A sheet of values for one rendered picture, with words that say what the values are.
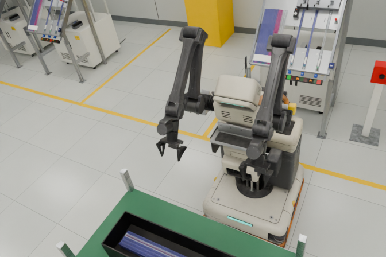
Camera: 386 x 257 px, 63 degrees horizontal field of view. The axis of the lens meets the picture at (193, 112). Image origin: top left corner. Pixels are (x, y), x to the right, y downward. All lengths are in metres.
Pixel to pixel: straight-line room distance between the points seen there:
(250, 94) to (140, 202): 0.77
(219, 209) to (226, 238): 0.91
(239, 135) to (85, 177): 1.92
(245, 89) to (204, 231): 0.68
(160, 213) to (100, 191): 1.56
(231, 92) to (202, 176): 1.50
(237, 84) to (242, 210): 1.09
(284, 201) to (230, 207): 0.38
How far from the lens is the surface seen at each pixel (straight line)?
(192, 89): 1.63
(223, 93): 1.57
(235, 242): 1.48
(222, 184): 2.50
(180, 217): 1.57
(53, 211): 3.18
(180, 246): 1.48
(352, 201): 2.87
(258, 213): 2.35
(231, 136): 1.76
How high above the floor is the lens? 2.25
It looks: 39 degrees down
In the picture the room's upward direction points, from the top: 10 degrees counter-clockwise
